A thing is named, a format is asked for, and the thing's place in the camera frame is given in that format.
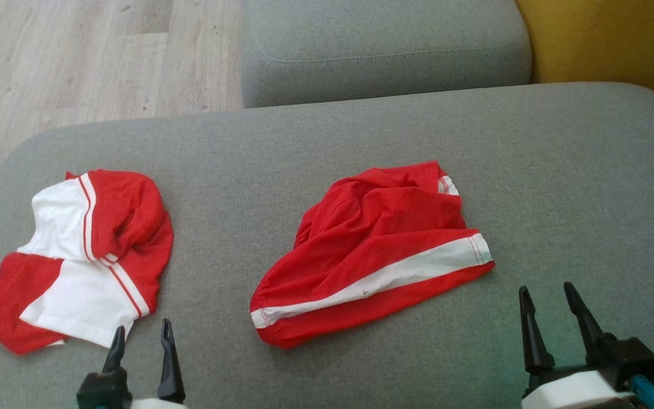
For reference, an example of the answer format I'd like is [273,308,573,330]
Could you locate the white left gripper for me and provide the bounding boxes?
[103,319,188,409]

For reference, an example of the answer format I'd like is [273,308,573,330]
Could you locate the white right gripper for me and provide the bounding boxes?
[519,282,638,409]

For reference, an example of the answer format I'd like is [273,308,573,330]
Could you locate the red and white jersey shirt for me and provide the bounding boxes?
[0,169,174,356]

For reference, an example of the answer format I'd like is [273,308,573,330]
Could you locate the red shorts with white stripe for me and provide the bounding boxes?
[249,161,496,349]

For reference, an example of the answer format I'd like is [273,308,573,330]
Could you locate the large grey sofa seat cushion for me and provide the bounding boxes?
[0,82,654,409]

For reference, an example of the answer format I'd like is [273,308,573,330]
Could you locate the small grey sofa cushion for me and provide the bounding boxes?
[240,0,533,108]

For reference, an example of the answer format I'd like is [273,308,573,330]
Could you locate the right cable with blue connector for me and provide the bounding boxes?
[628,375,654,409]

